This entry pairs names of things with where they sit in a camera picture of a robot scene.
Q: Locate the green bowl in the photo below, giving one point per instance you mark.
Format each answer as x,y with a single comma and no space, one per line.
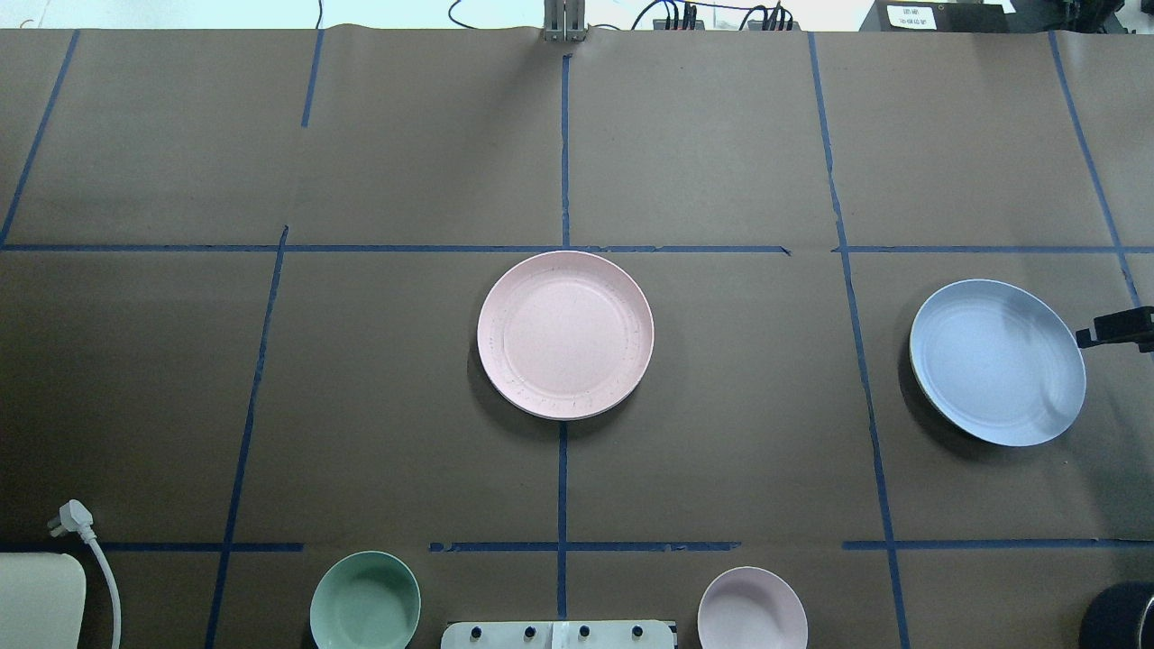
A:
369,599

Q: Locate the dark blue pot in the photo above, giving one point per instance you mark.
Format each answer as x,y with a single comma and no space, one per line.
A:
1121,616

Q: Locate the blue plate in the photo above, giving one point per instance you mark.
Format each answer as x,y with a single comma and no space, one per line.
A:
997,362

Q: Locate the pink plate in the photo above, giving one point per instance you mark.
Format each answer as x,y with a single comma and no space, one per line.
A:
565,335

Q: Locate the aluminium frame post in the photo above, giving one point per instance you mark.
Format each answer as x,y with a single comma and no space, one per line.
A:
564,21

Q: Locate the black box with label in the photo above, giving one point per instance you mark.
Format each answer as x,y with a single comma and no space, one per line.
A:
934,16

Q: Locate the pink bowl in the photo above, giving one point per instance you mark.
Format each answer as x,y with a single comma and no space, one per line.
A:
748,607

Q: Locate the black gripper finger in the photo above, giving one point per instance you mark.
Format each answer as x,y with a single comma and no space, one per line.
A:
1132,326

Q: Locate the cream toaster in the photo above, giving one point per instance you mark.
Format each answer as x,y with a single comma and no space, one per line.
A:
42,600

